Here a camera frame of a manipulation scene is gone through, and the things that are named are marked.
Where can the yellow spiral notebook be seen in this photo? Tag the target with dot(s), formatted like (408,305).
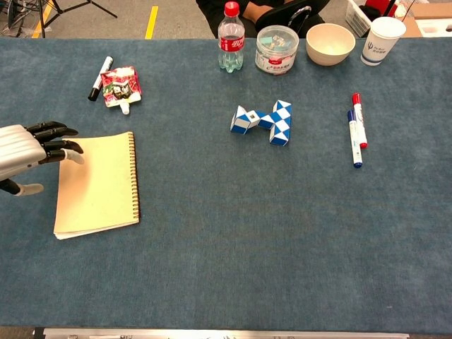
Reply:
(102,187)

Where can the blue felt table cloth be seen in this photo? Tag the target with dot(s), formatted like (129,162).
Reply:
(226,229)

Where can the red box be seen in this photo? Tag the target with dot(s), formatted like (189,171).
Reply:
(376,4)

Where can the black bag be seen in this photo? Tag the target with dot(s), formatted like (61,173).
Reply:
(275,16)

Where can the black whiteboard marker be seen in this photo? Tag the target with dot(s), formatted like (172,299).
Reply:
(100,77)

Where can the seated person in black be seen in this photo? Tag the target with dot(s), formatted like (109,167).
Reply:
(212,17)

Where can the clear jar of binder clips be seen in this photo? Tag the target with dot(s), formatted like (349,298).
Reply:
(277,56)

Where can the cardboard box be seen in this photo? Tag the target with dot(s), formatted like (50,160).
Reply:
(434,10)

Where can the aluminium table edge rail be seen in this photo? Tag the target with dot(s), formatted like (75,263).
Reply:
(212,333)

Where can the white plastic basket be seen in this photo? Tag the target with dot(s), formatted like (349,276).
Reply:
(355,16)

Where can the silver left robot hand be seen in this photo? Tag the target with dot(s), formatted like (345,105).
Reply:
(17,148)

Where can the cream bowl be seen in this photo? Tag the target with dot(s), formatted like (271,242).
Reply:
(330,46)

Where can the clear red-capped cola bottle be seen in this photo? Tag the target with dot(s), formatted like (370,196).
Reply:
(231,46)

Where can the blue white snake puzzle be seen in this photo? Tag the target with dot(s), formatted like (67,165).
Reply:
(279,123)

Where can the red whiteboard marker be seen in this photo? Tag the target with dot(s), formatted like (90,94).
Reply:
(357,102)

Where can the blue whiteboard marker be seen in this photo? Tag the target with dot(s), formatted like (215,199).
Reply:
(355,144)

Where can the red snack pouch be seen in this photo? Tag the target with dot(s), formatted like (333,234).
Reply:
(120,86)

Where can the black tripod stand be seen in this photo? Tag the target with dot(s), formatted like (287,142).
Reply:
(42,21)

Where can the silver carabiner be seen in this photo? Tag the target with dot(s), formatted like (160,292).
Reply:
(295,16)

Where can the white paper cup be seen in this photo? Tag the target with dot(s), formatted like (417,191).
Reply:
(379,42)

